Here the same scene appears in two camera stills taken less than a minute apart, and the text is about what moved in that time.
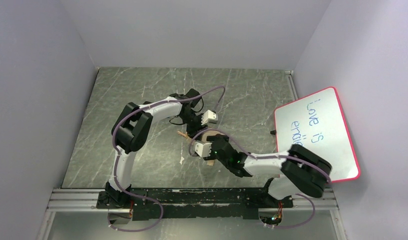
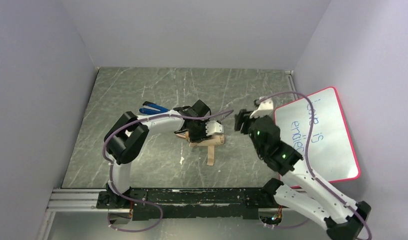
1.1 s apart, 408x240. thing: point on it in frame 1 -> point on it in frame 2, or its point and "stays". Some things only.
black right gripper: (214, 145) -> (245, 120)
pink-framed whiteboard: (316, 123) stays
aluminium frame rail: (85, 201) stays
